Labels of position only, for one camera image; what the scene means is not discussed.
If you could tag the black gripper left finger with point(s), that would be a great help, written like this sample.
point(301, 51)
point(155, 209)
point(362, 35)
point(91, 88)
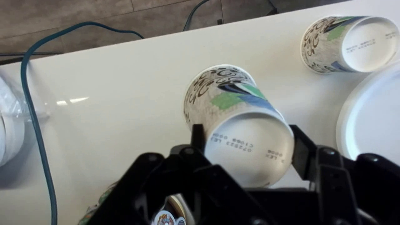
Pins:
point(175, 188)

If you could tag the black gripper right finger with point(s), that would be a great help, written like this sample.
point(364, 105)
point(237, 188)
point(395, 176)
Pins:
point(357, 191)

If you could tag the single white paper plate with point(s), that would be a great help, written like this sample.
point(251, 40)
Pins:
point(375, 116)

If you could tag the white plate right edge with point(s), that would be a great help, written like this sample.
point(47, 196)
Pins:
point(10, 125)

